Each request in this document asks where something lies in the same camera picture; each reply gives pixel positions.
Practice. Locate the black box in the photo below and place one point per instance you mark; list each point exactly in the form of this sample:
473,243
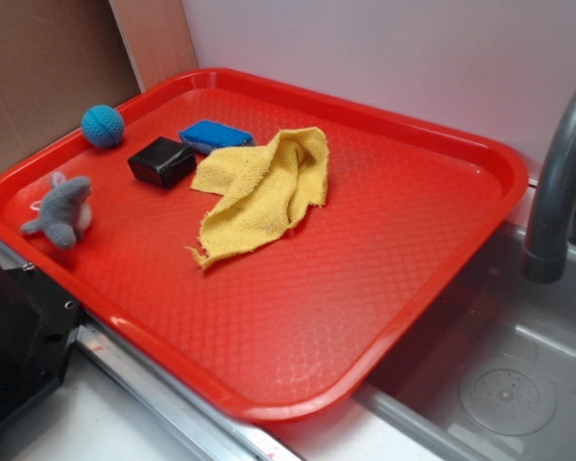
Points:
163,163

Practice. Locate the red plastic tray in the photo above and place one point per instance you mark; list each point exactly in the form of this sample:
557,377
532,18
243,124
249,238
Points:
287,330

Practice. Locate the yellow cloth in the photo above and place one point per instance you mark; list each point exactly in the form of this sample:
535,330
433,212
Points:
265,191

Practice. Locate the blue sponge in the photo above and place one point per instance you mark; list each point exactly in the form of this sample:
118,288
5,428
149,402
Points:
206,136

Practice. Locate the blue crocheted ball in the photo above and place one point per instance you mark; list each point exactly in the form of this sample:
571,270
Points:
103,126

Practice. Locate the grey plush dolphin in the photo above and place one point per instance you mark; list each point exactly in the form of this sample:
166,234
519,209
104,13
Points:
64,213

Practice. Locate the grey sink basin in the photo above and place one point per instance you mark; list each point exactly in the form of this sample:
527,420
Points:
488,371

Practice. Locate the grey faucet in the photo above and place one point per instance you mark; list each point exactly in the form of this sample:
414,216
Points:
552,222

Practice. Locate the brown cardboard panel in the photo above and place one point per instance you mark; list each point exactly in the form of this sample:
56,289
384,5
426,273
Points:
59,58

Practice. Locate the black metal bracket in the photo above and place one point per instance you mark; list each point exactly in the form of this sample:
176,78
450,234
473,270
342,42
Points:
38,326

